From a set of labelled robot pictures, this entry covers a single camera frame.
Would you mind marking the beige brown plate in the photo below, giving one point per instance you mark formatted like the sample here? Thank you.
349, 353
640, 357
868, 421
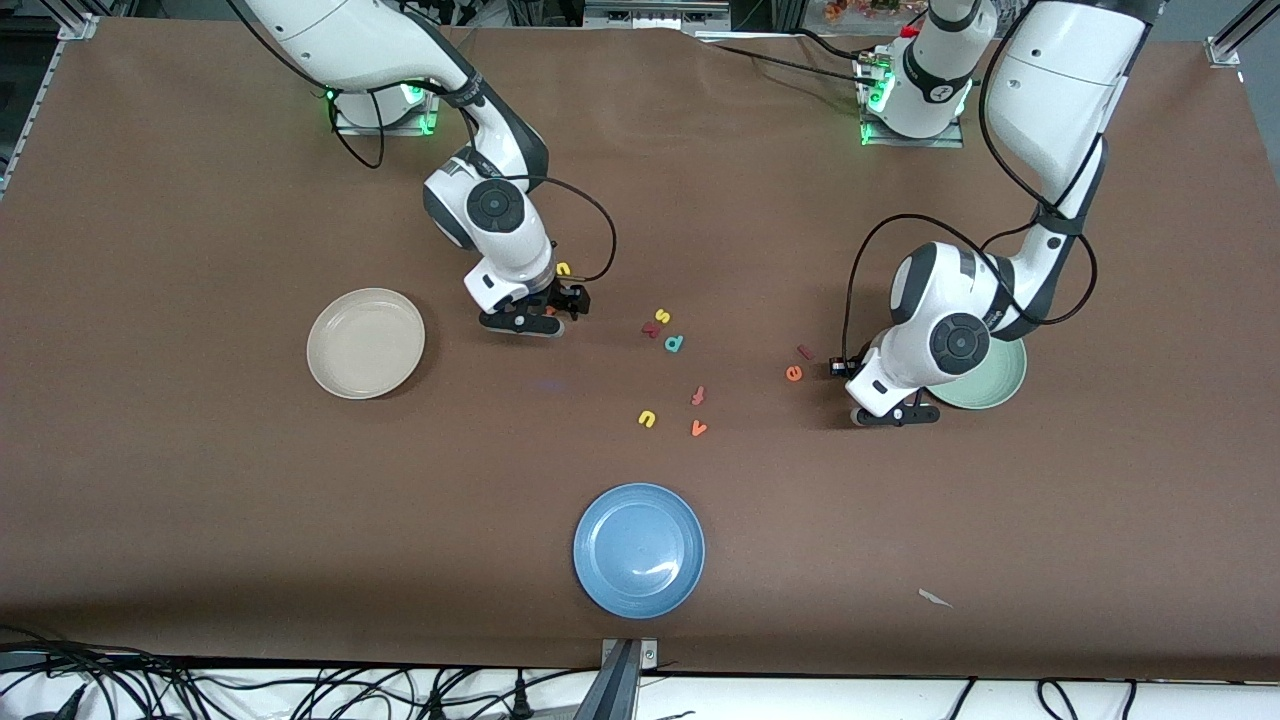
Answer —
366, 344

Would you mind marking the blue plate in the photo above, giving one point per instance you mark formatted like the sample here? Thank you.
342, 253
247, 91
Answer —
638, 550

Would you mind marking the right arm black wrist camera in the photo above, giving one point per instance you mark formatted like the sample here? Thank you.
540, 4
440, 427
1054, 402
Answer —
515, 322

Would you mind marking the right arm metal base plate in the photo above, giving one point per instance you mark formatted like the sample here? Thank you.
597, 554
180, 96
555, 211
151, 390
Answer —
380, 129

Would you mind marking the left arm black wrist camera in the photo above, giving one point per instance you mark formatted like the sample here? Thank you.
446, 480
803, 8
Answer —
900, 414

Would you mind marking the grey power strip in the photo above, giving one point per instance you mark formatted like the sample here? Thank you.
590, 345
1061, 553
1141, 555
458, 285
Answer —
655, 15

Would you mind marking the green plate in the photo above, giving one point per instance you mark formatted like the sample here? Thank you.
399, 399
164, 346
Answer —
990, 385

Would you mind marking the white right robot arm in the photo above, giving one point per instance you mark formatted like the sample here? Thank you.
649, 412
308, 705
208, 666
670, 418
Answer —
490, 210

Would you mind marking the silver metal bracket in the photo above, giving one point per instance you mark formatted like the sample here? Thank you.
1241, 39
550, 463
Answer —
646, 648

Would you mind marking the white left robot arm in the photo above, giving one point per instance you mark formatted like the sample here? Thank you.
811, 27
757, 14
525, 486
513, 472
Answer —
950, 300

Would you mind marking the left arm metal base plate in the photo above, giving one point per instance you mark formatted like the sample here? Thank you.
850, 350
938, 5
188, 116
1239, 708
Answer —
915, 142

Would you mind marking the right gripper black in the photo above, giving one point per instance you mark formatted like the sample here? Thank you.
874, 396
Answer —
566, 297

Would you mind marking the brown table cover sheet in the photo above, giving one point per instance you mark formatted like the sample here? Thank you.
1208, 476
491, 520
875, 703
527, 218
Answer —
500, 450

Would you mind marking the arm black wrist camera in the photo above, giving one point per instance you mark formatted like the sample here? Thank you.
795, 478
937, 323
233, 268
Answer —
900, 414
515, 322

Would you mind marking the aluminium frame profile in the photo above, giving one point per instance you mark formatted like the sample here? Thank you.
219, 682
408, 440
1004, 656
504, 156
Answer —
80, 22
1245, 22

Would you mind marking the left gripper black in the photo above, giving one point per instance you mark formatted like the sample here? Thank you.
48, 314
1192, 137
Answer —
842, 369

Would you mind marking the white paper scrap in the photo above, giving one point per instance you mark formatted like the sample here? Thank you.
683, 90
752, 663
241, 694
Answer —
932, 597

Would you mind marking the black power plug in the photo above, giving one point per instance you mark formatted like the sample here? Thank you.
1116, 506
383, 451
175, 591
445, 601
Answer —
520, 698

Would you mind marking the black mount beam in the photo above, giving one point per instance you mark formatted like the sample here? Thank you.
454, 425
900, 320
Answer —
610, 695

